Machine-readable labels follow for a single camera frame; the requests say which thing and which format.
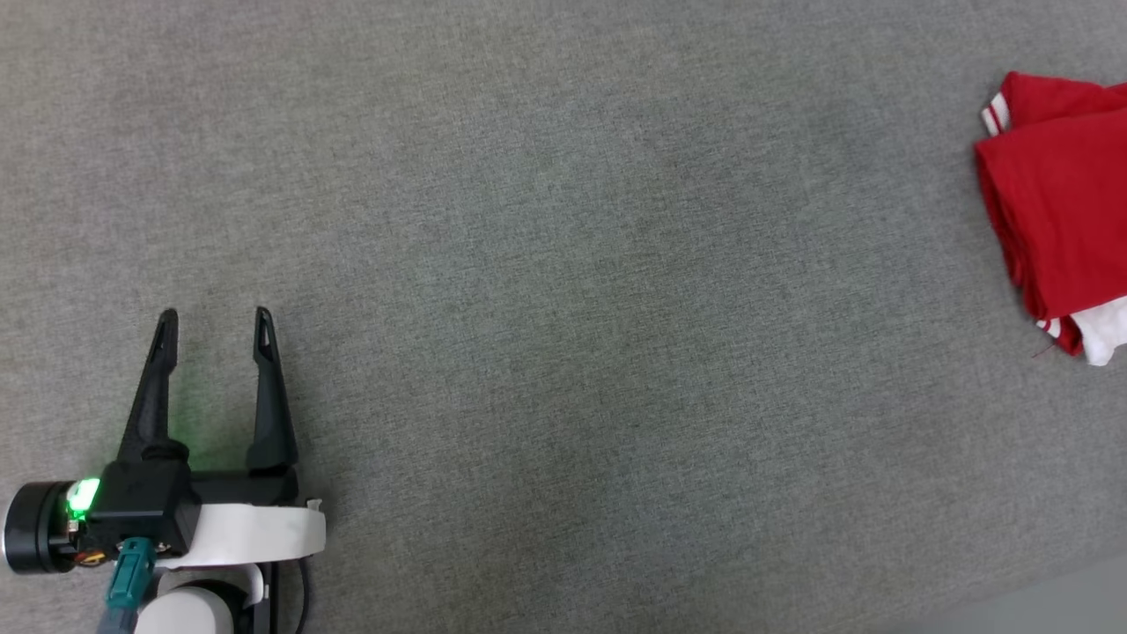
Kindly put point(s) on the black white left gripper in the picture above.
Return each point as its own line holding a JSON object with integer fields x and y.
{"x": 150, "y": 506}

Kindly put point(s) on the red basketball jersey white sleeves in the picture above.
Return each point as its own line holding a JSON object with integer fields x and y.
{"x": 1057, "y": 194}

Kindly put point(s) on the black cylindrical wrist camera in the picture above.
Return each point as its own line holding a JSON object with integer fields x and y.
{"x": 35, "y": 528}

